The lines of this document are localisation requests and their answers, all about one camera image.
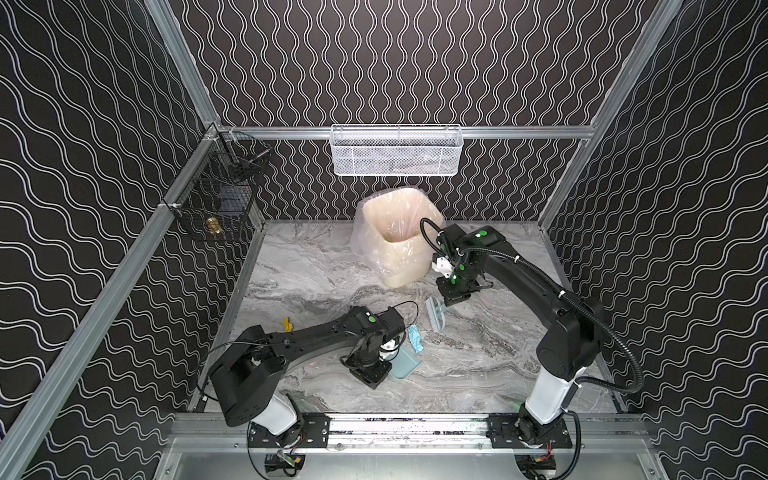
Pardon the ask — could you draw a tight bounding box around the teal hand brush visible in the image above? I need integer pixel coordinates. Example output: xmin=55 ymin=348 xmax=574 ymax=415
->
xmin=426 ymin=296 xmax=448 ymax=332

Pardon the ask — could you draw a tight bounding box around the teal dustpan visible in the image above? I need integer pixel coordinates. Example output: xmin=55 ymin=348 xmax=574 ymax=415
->
xmin=384 ymin=345 xmax=422 ymax=380

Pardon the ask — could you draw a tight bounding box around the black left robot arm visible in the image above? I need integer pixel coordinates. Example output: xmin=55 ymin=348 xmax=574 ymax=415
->
xmin=208 ymin=306 xmax=406 ymax=436

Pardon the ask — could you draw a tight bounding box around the white mesh wall basket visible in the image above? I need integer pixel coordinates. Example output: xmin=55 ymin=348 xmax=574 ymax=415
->
xmin=329 ymin=124 xmax=464 ymax=177

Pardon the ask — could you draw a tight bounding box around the beige trash bin with liner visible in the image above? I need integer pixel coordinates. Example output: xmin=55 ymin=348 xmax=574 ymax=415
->
xmin=350 ymin=187 xmax=444 ymax=289

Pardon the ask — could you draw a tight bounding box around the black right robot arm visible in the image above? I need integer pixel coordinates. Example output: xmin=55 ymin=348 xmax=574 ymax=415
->
xmin=419 ymin=217 xmax=644 ymax=429

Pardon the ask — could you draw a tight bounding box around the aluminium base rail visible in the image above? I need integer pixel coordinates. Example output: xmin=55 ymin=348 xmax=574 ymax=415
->
xmin=166 ymin=413 xmax=653 ymax=454

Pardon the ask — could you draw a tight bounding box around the black wire wall basket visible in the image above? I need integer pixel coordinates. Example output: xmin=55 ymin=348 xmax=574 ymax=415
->
xmin=170 ymin=131 xmax=273 ymax=244

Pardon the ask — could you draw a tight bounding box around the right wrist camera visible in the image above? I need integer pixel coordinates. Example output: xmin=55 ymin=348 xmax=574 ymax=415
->
xmin=431 ymin=253 xmax=454 ymax=279

